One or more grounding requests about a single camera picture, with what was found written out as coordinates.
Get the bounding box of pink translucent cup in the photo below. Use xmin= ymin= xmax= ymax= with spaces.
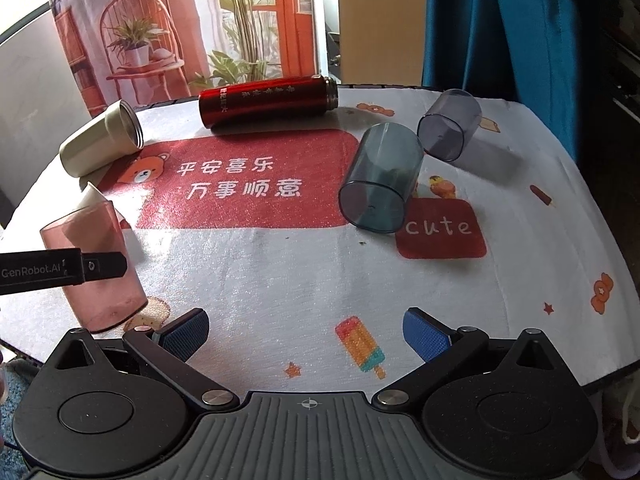
xmin=40 ymin=200 xmax=148 ymax=333

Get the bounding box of white ribbed cup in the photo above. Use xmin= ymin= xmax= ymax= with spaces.
xmin=77 ymin=182 xmax=131 ymax=229

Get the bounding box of pale green cup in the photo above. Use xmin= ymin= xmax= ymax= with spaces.
xmin=58 ymin=100 xmax=144 ymax=178

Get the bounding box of blue-grey translucent cup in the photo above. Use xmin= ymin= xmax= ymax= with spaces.
xmin=338 ymin=122 xmax=424 ymax=234

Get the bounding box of purple-grey translucent cup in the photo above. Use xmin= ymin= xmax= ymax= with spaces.
xmin=416 ymin=89 xmax=482 ymax=162

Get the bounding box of white board on wheels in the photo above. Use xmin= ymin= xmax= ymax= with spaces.
xmin=1 ymin=6 xmax=90 ymax=226

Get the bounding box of white printed table cloth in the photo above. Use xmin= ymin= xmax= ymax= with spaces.
xmin=0 ymin=84 xmax=640 ymax=401

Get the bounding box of red metal thermos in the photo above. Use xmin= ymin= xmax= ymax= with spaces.
xmin=198 ymin=75 xmax=338 ymax=129

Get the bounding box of blue curtain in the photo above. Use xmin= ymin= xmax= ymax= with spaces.
xmin=422 ymin=0 xmax=579 ymax=157

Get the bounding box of wooden panel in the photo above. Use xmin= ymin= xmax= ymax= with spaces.
xmin=338 ymin=0 xmax=426 ymax=86

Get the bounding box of printed wall tapestry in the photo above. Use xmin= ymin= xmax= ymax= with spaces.
xmin=50 ymin=0 xmax=317 ymax=116

